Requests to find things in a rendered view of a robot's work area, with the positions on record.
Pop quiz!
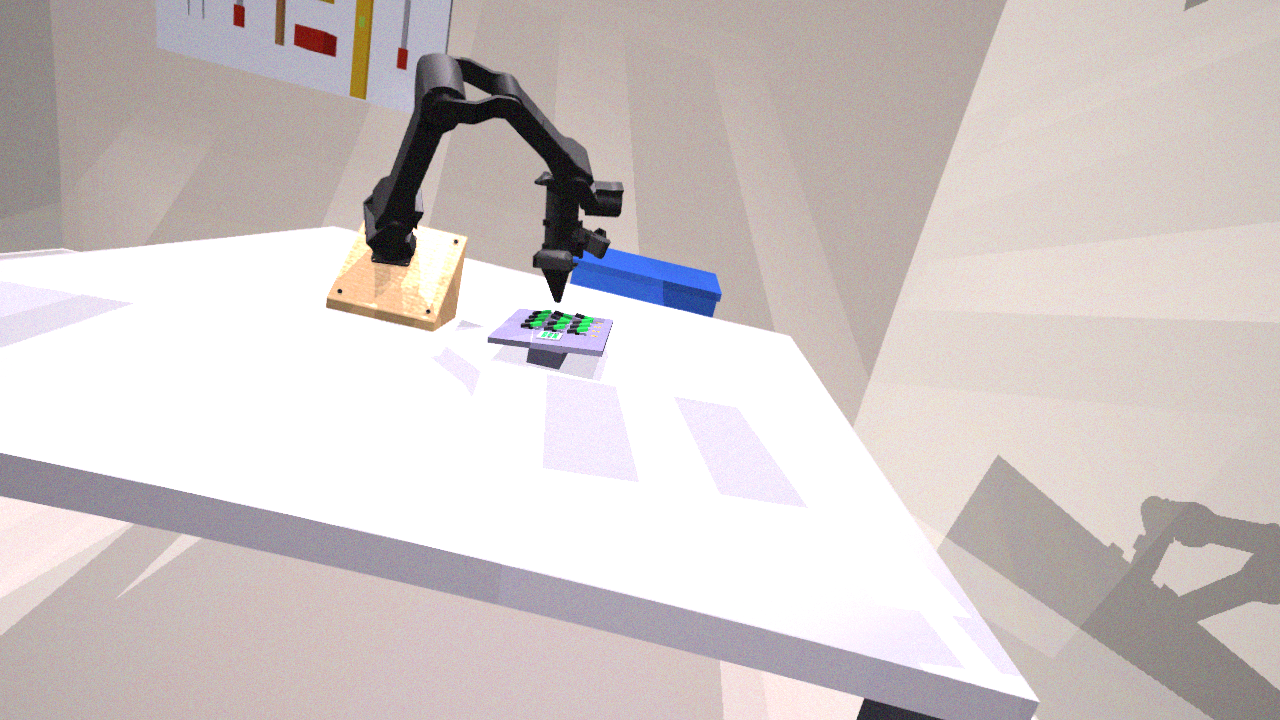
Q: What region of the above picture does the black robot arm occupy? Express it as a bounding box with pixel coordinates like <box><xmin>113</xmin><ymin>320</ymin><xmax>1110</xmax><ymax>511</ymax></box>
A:
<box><xmin>364</xmin><ymin>53</ymin><xmax>625</xmax><ymax>266</ymax></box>

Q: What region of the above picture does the pale lavender switch panel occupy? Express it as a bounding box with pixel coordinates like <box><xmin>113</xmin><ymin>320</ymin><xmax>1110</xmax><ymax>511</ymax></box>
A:
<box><xmin>486</xmin><ymin>307</ymin><xmax>613</xmax><ymax>370</ymax></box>

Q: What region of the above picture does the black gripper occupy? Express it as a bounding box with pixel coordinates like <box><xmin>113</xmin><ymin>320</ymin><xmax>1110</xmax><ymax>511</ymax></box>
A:
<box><xmin>532</xmin><ymin>213</ymin><xmax>584</xmax><ymax>304</ymax></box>

